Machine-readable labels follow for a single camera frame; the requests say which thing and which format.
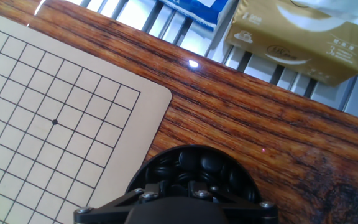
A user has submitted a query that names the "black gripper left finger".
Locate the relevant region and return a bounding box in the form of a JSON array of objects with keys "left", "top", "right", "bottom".
[{"left": 74, "top": 182, "right": 170, "bottom": 224}]

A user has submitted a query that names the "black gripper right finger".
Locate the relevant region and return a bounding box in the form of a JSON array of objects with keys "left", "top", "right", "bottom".
[{"left": 187, "top": 180, "right": 278, "bottom": 224}]

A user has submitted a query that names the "beige go board mat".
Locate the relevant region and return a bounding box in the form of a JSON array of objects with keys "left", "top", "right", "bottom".
[{"left": 0, "top": 7, "right": 173, "bottom": 224}]

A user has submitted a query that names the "blue tissue pack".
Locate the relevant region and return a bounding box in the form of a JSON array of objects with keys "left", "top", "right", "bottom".
[{"left": 158, "top": 0, "right": 239, "bottom": 32}]

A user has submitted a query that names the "gold tissue pack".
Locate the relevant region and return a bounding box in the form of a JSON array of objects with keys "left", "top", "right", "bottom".
[{"left": 225, "top": 0, "right": 358, "bottom": 87}]

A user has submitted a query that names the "black bowl of black stones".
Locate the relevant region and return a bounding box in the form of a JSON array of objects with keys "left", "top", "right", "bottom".
[{"left": 126, "top": 144, "right": 263, "bottom": 205}]

